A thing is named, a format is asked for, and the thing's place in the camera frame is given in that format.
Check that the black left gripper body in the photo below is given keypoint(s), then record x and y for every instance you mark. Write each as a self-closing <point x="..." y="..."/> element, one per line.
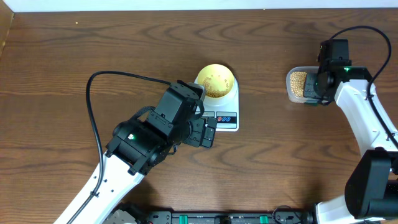
<point x="194" y="137"/>

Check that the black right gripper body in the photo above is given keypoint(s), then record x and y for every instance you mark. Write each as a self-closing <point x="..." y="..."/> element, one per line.
<point x="311" y="87"/>

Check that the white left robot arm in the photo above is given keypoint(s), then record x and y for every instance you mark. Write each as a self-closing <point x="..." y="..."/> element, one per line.
<point x="138" y="145"/>

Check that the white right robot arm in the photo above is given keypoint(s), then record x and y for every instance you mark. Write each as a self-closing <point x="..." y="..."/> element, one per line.
<point x="370" y="195"/>

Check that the white digital kitchen scale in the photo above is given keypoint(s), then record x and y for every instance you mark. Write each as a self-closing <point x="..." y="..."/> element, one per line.
<point x="224" y="109"/>

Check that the soybeans in yellow bowl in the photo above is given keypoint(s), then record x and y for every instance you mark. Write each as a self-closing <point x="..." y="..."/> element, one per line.
<point x="217" y="85"/>

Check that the yellow plastic bowl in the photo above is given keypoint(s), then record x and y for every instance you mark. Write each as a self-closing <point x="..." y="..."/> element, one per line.
<point x="214" y="69"/>

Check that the clear container of soybeans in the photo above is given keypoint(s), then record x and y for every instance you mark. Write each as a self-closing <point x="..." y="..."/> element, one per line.
<point x="295" y="81"/>

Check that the cardboard side panel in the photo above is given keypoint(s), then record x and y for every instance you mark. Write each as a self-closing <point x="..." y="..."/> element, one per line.
<point x="6" y="18"/>

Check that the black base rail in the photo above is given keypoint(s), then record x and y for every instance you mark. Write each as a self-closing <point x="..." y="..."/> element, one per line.
<point x="126" y="213"/>

